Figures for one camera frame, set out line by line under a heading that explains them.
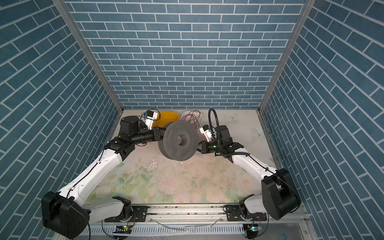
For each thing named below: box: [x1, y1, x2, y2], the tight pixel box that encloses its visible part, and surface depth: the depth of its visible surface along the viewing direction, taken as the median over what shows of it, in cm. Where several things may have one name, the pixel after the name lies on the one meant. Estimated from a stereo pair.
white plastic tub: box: [179, 110, 204, 132], surface depth 112 cm
